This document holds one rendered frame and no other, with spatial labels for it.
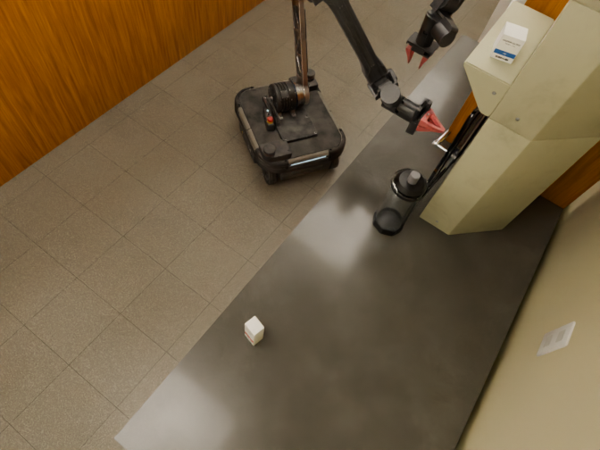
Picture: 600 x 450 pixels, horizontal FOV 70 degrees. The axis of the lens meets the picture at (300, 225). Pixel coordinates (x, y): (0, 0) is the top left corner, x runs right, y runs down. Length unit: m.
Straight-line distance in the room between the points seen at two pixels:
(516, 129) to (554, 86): 0.14
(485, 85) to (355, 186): 0.57
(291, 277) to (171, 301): 1.10
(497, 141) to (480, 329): 0.56
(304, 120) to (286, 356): 1.65
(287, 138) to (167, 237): 0.86
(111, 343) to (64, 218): 0.76
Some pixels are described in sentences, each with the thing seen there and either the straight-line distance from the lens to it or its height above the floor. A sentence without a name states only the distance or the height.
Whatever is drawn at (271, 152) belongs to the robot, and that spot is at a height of 0.32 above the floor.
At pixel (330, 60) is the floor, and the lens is 3.40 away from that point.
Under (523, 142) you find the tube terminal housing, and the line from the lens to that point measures 1.16.
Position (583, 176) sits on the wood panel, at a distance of 1.67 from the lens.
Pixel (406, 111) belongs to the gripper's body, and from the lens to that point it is 1.35.
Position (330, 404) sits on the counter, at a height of 0.94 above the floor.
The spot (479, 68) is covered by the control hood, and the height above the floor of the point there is 1.51.
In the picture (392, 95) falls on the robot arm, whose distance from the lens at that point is 1.30.
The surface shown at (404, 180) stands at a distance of 1.23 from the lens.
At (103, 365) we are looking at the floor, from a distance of 2.26.
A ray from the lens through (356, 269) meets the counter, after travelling 1.33.
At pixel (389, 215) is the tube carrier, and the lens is 1.32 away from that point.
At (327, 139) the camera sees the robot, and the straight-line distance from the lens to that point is 2.52.
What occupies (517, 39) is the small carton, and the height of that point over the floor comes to 1.57.
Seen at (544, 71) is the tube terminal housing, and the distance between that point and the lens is 1.06.
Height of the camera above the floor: 2.12
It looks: 60 degrees down
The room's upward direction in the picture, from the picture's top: 13 degrees clockwise
